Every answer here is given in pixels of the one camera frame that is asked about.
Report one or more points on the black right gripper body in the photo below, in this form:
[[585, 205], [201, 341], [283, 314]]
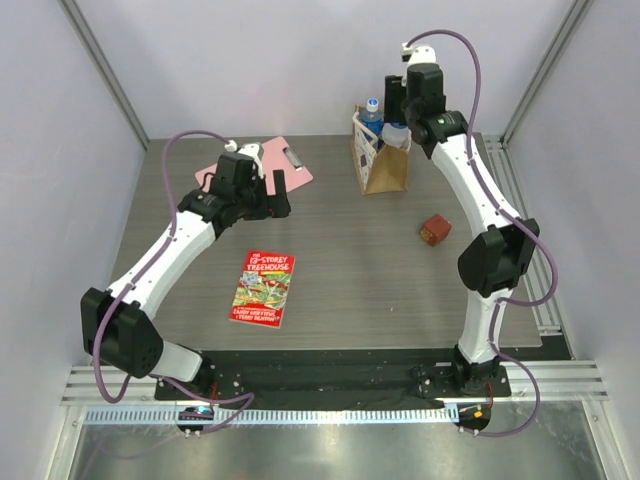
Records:
[[395, 100]]

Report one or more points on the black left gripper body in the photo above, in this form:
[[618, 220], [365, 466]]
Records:
[[267, 201]]

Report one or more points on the Pocari Sweat plastic bottle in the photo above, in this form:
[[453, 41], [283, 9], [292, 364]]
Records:
[[372, 118]]

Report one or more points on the small water bottle blue cap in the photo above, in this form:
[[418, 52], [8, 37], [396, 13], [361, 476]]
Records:
[[396, 135]]

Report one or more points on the burlap canvas tote bag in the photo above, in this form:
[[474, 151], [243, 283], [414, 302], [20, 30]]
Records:
[[383, 170]]

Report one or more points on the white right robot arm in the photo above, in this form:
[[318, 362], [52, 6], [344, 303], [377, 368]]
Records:
[[502, 241]]

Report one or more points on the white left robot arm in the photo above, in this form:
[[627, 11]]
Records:
[[117, 322]]

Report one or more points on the pink clipboard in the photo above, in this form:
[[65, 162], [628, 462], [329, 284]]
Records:
[[278, 154]]

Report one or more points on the red comic paperback book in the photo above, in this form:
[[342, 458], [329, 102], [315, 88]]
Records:
[[262, 290]]

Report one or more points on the red cube power adapter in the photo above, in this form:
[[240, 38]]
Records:
[[434, 230]]

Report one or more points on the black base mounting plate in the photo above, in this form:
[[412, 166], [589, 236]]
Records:
[[337, 380]]

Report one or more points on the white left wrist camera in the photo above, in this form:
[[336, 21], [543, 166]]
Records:
[[253, 150]]

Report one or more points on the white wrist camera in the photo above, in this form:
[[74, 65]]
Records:
[[253, 150], [417, 54]]

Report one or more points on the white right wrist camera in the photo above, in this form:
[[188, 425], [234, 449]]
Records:
[[417, 54]]

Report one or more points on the white slotted cable duct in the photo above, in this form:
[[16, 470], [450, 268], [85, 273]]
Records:
[[183, 415]]

